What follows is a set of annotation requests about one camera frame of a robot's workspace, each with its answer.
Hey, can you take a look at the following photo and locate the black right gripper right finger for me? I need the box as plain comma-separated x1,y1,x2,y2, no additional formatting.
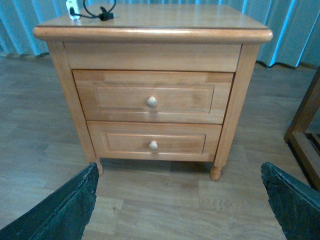
261,162,320,240

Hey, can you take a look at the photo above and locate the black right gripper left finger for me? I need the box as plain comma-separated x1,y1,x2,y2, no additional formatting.
0,162,99,240

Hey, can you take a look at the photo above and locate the black charger cable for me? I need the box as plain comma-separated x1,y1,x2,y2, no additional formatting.
69,0,117,22

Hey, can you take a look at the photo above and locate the dark wooden furniture frame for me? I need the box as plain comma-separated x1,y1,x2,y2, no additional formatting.
284,69,320,191

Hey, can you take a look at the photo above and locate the drawer round knob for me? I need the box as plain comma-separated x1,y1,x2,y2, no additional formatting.
146,96,158,108
148,140,159,151

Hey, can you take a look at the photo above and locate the grey pleated curtain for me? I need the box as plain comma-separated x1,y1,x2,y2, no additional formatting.
0,0,320,67

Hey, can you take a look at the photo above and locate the wooden nightstand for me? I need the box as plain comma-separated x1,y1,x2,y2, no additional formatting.
33,4,273,181

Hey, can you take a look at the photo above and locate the wooden drawer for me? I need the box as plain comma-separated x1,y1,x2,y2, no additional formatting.
73,69,234,124
87,121,222,162

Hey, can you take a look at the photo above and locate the white charger adapter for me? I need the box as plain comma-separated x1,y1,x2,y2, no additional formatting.
65,0,80,20

